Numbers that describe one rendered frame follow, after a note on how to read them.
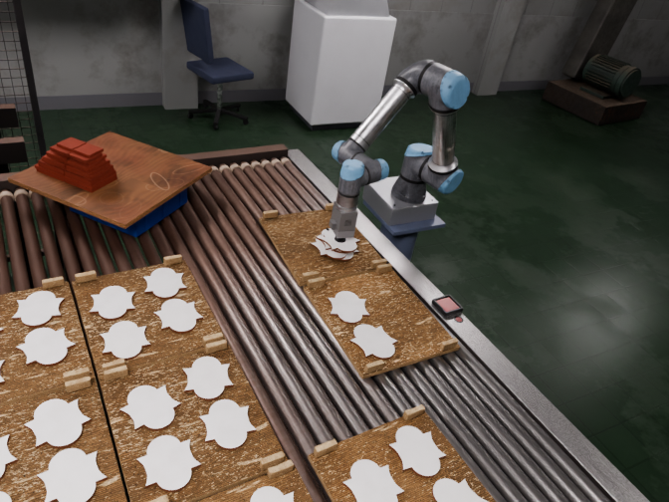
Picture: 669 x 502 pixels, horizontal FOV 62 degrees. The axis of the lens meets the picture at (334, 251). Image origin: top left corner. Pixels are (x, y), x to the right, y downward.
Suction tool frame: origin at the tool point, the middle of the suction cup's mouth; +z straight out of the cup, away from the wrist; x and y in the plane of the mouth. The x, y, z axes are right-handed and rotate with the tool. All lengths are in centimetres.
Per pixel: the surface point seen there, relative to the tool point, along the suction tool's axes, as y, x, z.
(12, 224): -31, -109, 6
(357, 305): 30.3, -3.3, 3.2
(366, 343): 46.8, -6.4, 3.2
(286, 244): -6.2, -18.0, 4.1
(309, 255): 1.3, -11.4, 4.1
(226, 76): -310, 10, 51
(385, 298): 27.5, 7.8, 4.1
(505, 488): 97, 12, 6
